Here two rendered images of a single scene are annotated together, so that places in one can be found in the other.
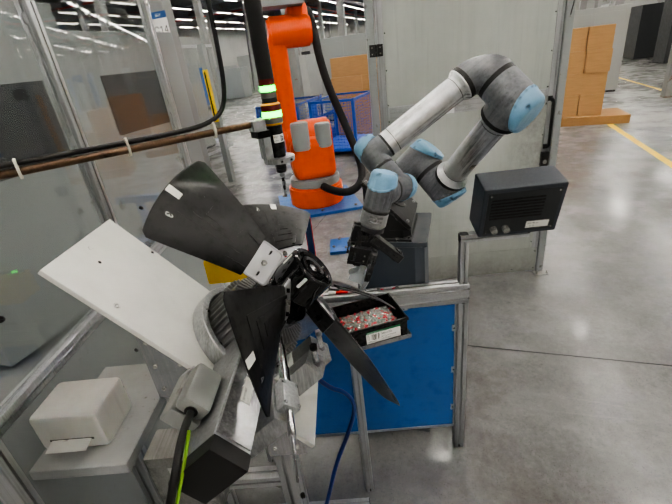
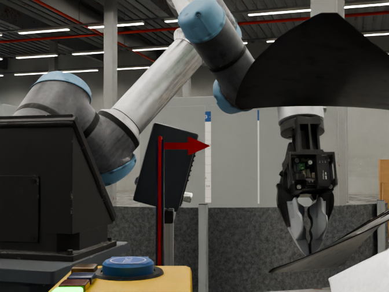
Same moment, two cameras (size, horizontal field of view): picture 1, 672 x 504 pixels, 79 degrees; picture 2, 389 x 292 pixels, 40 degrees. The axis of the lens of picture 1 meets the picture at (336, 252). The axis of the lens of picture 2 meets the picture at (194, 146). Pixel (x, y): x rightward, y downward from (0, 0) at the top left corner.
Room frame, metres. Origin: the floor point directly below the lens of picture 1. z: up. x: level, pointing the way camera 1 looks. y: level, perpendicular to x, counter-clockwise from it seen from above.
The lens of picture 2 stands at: (1.28, 0.76, 1.16)
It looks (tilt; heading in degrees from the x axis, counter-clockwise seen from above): 2 degrees up; 266
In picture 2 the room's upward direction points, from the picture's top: straight up
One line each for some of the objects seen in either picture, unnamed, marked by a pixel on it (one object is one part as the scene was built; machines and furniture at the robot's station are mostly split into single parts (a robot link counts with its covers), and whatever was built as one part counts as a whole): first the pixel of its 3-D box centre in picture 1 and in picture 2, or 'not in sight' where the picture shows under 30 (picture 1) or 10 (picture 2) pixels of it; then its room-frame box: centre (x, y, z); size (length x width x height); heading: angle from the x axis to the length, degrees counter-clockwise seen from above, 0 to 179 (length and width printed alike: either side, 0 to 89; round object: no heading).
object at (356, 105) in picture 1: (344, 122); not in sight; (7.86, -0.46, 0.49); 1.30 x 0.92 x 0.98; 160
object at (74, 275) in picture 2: not in sight; (81, 278); (1.34, 0.36, 1.08); 0.02 x 0.02 x 0.01; 87
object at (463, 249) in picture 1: (463, 258); (167, 253); (1.27, -0.45, 0.96); 0.03 x 0.03 x 0.20; 87
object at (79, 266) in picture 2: not in sight; (84, 269); (1.34, 0.33, 1.08); 0.02 x 0.02 x 0.01; 87
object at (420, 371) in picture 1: (355, 377); not in sight; (1.29, -0.02, 0.45); 0.82 x 0.02 x 0.66; 87
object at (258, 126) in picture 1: (272, 140); not in sight; (0.93, 0.11, 1.50); 0.09 x 0.07 x 0.10; 122
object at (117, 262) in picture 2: not in sight; (128, 269); (1.31, 0.33, 1.08); 0.04 x 0.04 x 0.02
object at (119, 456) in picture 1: (116, 412); not in sight; (0.85, 0.66, 0.85); 0.36 x 0.24 x 0.03; 177
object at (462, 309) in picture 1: (459, 379); not in sight; (1.27, -0.45, 0.39); 0.04 x 0.04 x 0.78; 87
